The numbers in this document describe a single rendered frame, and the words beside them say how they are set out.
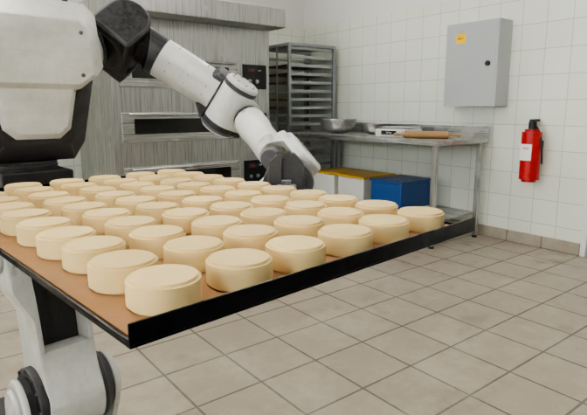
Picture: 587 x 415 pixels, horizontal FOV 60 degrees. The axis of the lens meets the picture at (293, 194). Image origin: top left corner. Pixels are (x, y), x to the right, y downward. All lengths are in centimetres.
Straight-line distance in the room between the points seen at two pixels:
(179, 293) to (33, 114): 75
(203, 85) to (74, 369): 63
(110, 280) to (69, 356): 73
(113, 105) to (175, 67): 310
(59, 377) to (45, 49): 60
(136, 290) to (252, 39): 458
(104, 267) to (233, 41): 443
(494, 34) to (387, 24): 138
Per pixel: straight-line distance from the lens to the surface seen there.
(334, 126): 522
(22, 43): 104
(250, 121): 110
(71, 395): 111
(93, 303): 37
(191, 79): 117
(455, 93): 475
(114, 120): 426
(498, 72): 458
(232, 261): 37
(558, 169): 454
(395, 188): 462
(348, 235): 45
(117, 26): 116
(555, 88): 455
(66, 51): 106
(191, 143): 452
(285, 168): 81
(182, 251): 41
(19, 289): 107
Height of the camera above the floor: 113
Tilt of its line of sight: 10 degrees down
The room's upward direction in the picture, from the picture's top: straight up
